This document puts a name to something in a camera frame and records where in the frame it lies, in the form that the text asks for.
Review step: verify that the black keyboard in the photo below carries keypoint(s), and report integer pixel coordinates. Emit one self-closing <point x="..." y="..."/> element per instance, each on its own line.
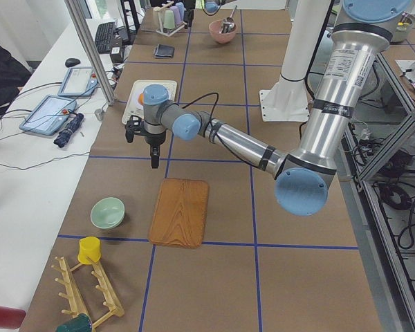
<point x="104" y="36"/>

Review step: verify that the dark green cup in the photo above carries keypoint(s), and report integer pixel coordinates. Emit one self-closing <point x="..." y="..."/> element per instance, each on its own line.
<point x="81" y="323"/>

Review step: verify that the grey folded cloth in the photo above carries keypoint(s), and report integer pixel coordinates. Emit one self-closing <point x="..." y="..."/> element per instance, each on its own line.
<point x="164" y="51"/>

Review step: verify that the folded dark umbrella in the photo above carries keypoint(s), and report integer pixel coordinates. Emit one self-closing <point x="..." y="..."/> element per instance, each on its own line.
<point x="65" y="134"/>

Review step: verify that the wooden mug rack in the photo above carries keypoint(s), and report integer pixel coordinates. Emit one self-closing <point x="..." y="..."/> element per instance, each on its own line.
<point x="88" y="292"/>

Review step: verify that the pink bowl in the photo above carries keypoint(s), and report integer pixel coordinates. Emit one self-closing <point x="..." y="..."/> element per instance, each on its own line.
<point x="216" y="32"/>

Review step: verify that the cream bear tray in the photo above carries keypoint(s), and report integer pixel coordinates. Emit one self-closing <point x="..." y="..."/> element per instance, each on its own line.
<point x="170" y="85"/>

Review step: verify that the aluminium frame post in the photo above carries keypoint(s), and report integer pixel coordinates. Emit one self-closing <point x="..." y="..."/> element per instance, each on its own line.
<point x="90" y="49"/>

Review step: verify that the teach pendant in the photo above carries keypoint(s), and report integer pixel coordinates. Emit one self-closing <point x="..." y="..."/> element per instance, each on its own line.
<point x="78" y="82"/>
<point x="49" y="115"/>

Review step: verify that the blue pastel cup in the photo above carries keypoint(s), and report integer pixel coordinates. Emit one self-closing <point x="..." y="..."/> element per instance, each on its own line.
<point x="181" y="9"/>

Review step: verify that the metal scoop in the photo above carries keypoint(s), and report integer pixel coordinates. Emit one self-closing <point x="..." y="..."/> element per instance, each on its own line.
<point x="228" y="23"/>

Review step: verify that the far teach pendant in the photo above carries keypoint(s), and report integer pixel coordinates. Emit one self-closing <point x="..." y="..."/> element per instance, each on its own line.
<point x="78" y="82"/>

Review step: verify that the white cup rack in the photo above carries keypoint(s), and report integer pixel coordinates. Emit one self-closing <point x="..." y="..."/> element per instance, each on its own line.
<point x="158" y="15"/>

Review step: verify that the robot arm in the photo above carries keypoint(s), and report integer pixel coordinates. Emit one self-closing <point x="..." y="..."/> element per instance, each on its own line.
<point x="302" y="176"/>
<point x="209" y="7"/>

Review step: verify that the purple pastel cup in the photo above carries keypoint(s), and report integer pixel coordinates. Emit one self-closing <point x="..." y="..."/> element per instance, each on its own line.
<point x="177" y="15"/>

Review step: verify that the red cylinder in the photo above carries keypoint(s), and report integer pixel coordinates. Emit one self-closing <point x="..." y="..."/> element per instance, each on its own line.
<point x="11" y="318"/>

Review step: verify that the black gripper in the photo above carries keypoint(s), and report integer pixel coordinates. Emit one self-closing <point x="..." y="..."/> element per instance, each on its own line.
<point x="191" y="14"/>
<point x="153" y="139"/>

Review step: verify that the brown wooden tray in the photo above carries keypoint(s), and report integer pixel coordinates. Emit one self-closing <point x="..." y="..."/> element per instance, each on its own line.
<point x="180" y="213"/>

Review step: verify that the green pastel cup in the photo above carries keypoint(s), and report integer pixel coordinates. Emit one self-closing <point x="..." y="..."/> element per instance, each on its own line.
<point x="168" y="20"/>

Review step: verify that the yellow cup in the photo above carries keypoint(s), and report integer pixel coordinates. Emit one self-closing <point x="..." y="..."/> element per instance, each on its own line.
<point x="89" y="250"/>

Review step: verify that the white round plate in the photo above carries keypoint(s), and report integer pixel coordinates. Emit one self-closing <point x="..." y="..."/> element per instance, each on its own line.
<point x="134" y="105"/>

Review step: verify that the near teach pendant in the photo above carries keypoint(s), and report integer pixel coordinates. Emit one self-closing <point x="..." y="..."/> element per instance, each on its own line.
<point x="49" y="115"/>

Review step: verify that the black computer mouse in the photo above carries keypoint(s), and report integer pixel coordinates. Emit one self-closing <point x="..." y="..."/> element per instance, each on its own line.
<point x="70" y="62"/>

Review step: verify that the mint green bowl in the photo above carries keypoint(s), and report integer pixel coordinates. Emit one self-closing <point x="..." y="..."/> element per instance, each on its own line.
<point x="107" y="213"/>

